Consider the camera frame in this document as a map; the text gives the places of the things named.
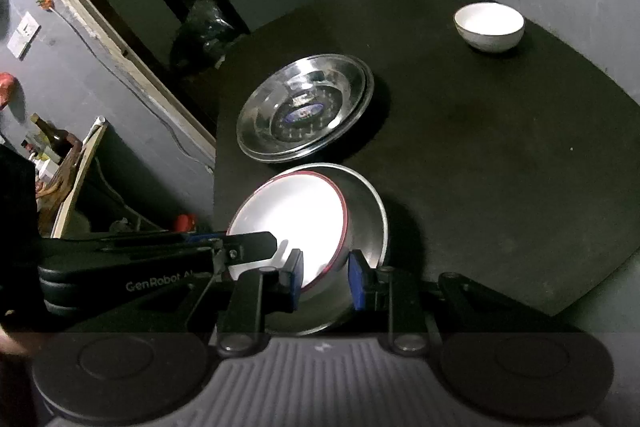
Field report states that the wooden counter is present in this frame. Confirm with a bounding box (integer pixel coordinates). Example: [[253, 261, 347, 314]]
[[50, 119, 108, 240]]

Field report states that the steel bowl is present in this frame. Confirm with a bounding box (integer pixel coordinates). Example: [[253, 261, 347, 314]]
[[227, 163, 390, 337]]

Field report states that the large steel plate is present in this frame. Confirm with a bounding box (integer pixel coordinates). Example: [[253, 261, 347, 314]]
[[240, 57, 375, 164]]

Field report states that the white wall switch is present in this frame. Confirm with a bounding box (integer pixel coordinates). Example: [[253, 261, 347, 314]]
[[6, 11, 41, 60]]

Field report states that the black garbage bag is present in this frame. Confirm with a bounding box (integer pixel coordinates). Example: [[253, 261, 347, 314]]
[[170, 0, 251, 72]]

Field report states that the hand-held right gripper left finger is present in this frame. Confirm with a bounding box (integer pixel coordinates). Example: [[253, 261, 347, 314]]
[[60, 248, 306, 354]]

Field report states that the dark glass bottle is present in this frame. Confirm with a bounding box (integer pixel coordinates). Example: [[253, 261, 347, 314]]
[[31, 114, 68, 162]]

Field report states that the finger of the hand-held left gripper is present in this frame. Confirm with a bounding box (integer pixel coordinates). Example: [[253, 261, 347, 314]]
[[102, 231, 279, 280], [40, 232, 226, 258]]

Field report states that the red plastic bag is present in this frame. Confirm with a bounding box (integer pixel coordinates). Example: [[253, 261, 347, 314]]
[[0, 72, 18, 110]]

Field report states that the grey power cable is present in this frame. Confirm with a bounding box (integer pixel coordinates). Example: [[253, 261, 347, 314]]
[[50, 7, 216, 168]]

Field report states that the white ceramic bowl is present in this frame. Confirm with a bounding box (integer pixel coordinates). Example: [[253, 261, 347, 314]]
[[226, 173, 349, 293], [453, 2, 525, 54]]

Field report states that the pale door frame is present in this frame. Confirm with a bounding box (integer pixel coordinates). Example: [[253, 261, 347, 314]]
[[25, 0, 218, 168]]

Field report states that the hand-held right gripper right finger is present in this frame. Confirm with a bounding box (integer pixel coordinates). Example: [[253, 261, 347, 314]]
[[348, 249, 596, 354]]

